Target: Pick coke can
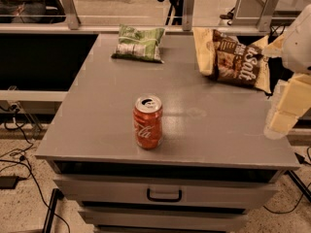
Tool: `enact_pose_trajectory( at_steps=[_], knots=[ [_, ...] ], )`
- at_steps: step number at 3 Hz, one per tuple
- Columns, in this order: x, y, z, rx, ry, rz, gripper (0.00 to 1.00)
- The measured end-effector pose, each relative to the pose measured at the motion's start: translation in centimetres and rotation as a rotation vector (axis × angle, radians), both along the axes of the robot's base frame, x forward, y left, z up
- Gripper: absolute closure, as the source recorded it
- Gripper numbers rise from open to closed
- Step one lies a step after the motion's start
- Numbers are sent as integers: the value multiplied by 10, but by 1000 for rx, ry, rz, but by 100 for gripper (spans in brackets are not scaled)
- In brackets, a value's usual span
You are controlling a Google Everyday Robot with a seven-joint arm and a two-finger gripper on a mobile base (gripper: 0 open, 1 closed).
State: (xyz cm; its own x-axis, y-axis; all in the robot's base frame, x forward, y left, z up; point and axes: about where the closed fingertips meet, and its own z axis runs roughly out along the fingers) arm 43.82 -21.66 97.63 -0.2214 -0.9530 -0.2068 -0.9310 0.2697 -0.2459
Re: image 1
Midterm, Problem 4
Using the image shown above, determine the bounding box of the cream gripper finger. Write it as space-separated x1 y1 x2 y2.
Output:
263 80 301 140

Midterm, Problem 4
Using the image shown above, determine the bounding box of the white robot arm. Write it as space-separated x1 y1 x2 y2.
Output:
263 5 311 140

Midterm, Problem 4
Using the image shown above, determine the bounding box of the red coke can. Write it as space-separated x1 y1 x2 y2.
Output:
133 94 163 150

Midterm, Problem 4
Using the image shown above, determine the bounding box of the grey drawer cabinet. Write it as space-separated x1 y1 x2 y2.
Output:
37 34 298 233

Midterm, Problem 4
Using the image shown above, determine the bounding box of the brown and yellow chip bag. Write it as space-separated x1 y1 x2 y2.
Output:
192 27 270 93

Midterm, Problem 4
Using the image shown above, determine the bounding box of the grey metal railing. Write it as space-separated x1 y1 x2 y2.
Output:
0 0 311 35

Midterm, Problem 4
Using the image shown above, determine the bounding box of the green chip bag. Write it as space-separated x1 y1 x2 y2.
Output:
112 24 165 63

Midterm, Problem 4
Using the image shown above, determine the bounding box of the upper grey drawer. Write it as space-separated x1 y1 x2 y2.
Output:
54 175 277 209

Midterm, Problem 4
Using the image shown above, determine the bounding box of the grey drawer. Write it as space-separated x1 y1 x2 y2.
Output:
54 175 277 209
79 207 248 232

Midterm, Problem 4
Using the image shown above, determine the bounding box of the lower grey drawer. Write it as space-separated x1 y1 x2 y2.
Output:
79 207 248 232

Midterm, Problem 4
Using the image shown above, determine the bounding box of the black metal floor leg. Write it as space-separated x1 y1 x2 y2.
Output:
42 188 63 233

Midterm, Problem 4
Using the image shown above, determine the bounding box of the seated person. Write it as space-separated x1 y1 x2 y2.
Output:
0 0 58 24

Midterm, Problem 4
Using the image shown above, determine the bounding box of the black power adapter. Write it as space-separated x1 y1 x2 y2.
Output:
0 176 18 189

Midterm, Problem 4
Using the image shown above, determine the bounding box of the black cable right floor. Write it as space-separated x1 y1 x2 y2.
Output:
262 146 311 216

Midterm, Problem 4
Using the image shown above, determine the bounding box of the black drawer handle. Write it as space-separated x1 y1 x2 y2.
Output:
146 188 183 203

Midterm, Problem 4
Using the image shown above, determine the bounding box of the black floor cable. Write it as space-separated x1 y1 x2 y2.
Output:
0 104 72 233

